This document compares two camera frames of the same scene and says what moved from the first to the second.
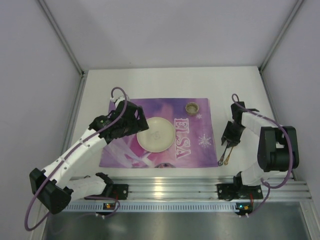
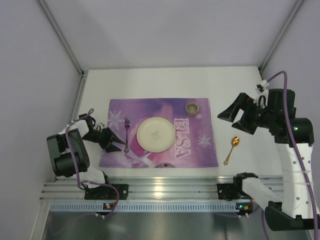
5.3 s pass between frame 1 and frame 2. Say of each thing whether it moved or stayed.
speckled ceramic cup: stayed
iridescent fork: moved
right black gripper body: moved
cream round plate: stayed
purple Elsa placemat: stayed
